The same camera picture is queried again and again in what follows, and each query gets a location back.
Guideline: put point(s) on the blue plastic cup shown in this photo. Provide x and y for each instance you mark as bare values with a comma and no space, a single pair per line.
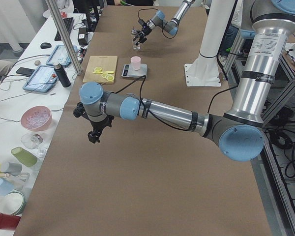
5,187

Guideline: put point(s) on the grey plastic cup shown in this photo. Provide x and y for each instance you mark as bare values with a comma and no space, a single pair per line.
11,168

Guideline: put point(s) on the bamboo cutting board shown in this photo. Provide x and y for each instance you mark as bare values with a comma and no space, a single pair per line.
108,63

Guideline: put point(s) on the digital kitchen scale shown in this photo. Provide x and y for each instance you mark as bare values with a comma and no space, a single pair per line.
129,72

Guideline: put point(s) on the aluminium frame post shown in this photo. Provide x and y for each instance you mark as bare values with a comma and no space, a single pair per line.
59,23

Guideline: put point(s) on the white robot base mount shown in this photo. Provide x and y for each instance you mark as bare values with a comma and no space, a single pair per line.
204,72

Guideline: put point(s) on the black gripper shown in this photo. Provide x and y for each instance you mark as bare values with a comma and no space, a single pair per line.
144,29
97,126

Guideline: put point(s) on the pink plastic cup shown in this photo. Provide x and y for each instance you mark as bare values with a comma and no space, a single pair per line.
135,62

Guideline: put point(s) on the black water bottle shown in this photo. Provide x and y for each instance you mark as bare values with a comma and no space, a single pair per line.
61,74

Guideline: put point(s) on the glass sauce bottle metal cap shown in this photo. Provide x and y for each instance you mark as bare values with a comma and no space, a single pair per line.
135,44

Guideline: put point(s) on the red cup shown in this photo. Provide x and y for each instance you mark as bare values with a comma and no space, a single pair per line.
8,222

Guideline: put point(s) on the white green rimmed bowl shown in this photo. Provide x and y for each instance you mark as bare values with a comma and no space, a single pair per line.
13,203

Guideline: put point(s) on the wine glass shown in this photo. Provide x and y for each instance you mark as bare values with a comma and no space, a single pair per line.
34,141

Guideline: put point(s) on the black computer mouse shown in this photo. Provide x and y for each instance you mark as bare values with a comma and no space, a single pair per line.
45,45

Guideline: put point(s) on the teach pendant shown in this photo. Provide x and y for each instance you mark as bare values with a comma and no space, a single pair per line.
59,55
42,79

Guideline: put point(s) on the pink bowl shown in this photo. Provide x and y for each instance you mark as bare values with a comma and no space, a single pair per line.
37,118

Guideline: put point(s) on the teach pendant far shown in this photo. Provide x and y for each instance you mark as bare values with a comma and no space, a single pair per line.
59,55

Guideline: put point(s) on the teach pendant near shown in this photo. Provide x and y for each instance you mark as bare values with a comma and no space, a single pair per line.
42,79

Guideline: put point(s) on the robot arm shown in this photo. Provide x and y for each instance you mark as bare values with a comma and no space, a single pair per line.
238,131
158,20

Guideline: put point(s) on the black smartphone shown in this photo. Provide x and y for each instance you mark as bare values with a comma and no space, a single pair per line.
25,71

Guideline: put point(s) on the green plastic cup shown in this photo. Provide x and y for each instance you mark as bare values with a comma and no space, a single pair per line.
24,156

